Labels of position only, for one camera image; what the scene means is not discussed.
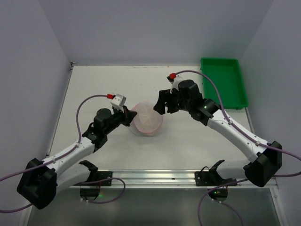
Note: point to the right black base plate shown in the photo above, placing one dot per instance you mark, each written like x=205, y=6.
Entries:
x=206, y=178

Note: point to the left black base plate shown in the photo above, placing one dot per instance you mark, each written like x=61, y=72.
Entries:
x=98, y=178

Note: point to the aluminium rail front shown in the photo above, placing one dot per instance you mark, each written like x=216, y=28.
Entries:
x=133, y=178

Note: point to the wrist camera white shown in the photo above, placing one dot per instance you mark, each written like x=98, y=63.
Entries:
x=174, y=79
x=117, y=101

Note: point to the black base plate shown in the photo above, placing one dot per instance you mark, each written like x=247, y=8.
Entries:
x=98, y=178
x=206, y=178

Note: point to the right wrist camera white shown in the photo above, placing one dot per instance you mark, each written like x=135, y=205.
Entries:
x=174, y=79

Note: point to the green plastic tray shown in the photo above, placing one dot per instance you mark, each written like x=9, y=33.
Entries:
x=225, y=73

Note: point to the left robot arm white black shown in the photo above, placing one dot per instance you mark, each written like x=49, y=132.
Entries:
x=42, y=180

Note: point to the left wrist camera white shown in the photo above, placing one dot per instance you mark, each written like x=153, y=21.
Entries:
x=117, y=101

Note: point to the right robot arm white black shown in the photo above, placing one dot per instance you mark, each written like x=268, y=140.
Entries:
x=263, y=161

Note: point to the white mesh laundry bag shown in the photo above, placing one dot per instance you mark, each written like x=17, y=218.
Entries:
x=147, y=122

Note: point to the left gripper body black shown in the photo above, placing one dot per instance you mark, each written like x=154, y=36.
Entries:
x=125, y=115

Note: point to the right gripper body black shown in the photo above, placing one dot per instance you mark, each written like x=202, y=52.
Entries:
x=170, y=103

